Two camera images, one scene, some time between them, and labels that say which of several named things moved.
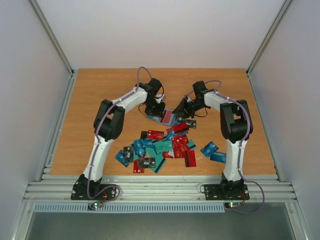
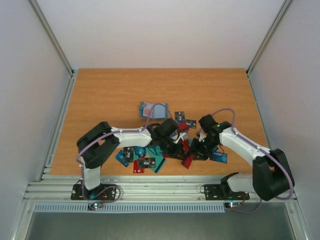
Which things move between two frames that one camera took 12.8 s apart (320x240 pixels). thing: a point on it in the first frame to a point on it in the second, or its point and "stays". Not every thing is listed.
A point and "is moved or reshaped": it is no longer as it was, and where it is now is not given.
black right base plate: (214, 192) stays
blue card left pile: (139, 147) stays
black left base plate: (80, 192) stays
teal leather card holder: (158, 119) is moved or reshaped
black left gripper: (159, 113) to (174, 154)
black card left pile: (128, 154) stays
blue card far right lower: (219, 157) stays
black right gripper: (186, 106) to (198, 150)
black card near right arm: (191, 123) stays
